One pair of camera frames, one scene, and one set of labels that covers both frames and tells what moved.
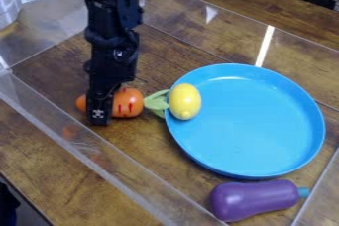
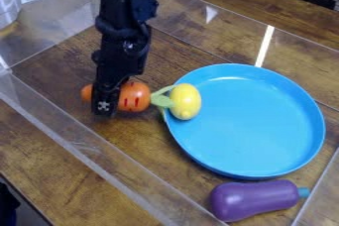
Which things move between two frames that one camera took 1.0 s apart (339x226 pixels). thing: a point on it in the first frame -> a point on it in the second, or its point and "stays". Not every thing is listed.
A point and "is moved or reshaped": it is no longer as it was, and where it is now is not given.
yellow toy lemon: x=184 y=101 stays
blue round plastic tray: x=259 y=126 stays
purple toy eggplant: x=237 y=200 stays
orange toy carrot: x=128 y=102 is moved or reshaped
